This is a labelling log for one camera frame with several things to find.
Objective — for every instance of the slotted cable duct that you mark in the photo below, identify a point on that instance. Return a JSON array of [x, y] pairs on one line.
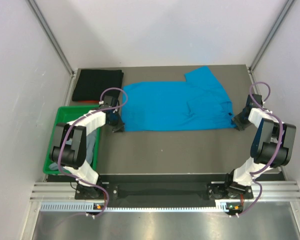
[[92, 207]]

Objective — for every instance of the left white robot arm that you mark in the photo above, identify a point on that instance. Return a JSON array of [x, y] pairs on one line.
[[69, 142]]

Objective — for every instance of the folded red t shirt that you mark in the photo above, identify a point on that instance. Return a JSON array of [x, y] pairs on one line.
[[89, 102]]

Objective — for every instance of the blue t shirt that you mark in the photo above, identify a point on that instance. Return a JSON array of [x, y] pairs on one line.
[[198, 103]]

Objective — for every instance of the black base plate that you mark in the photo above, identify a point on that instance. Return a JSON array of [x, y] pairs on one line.
[[166, 194]]

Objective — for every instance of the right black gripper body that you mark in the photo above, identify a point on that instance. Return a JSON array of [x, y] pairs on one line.
[[245, 119]]

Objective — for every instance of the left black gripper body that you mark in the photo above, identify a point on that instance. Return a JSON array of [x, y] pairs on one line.
[[116, 119]]

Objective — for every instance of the aluminium front rail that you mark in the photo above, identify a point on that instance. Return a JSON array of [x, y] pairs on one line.
[[52, 191]]

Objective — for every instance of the left aluminium frame post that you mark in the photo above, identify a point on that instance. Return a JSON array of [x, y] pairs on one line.
[[48, 32]]

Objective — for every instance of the right aluminium frame post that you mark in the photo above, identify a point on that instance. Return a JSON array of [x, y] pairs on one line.
[[288, 4]]

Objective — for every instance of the aluminium frame post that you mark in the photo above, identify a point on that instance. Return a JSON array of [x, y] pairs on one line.
[[48, 32], [288, 4]]

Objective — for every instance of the grey t shirt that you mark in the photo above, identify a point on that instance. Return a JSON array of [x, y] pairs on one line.
[[90, 146]]

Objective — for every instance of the folded black t shirt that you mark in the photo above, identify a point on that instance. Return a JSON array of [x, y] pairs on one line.
[[92, 83]]

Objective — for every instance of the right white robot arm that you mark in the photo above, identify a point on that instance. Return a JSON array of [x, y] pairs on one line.
[[271, 147]]

